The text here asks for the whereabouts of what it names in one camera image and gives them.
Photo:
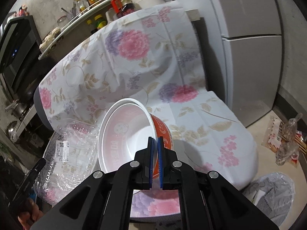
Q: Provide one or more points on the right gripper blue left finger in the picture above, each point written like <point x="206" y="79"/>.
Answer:
<point x="149" y="162"/>

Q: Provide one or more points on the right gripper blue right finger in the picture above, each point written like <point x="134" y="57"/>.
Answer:
<point x="161" y="160"/>

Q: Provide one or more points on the white orange paper bowl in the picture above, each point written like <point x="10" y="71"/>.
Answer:
<point x="125" y="130"/>

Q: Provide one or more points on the clear plastic food tray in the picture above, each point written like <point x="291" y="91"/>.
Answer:
<point x="71" y="156"/>

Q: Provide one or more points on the trash bin with liner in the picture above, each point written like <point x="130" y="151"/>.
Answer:
<point x="273" y="194"/>

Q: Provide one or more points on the floral white cloth cover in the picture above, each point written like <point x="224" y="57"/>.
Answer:
<point x="144" y="88"/>

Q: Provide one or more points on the plastic bags on floor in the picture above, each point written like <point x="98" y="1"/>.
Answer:
<point x="285" y="140"/>

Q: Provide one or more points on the white refrigerator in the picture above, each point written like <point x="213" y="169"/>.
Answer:
<point x="242" y="49"/>

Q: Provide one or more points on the black microwave oven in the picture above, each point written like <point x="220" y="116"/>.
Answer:
<point x="19" y="50"/>

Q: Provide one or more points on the wall shelf with bottles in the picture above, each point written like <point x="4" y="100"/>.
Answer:
<point x="93" y="15"/>

